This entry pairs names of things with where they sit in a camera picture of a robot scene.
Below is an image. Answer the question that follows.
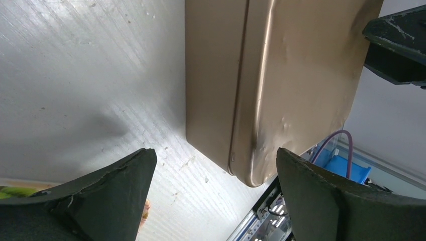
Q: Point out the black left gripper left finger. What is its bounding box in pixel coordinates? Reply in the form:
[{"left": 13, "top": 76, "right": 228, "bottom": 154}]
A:
[{"left": 1, "top": 149, "right": 157, "bottom": 240}]

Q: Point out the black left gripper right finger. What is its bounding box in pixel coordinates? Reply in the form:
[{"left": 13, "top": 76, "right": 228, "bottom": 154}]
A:
[{"left": 276, "top": 148, "right": 425, "bottom": 240}]

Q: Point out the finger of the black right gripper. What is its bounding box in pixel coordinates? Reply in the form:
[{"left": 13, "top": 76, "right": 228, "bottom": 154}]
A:
[{"left": 362, "top": 5, "right": 425, "bottom": 89}]

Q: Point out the gold box lid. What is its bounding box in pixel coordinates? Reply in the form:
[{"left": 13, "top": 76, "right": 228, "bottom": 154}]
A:
[{"left": 230, "top": 1, "right": 383, "bottom": 187}]

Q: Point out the gold chocolate box with dividers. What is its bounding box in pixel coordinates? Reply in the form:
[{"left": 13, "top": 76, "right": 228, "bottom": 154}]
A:
[{"left": 185, "top": 1, "right": 248, "bottom": 171}]

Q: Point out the floral rectangular tray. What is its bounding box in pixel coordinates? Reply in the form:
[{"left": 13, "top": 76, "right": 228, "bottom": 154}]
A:
[{"left": 1, "top": 171, "right": 150, "bottom": 240}]

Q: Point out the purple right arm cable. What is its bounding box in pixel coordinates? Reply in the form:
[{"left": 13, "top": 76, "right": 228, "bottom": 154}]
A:
[{"left": 311, "top": 130, "right": 354, "bottom": 180}]

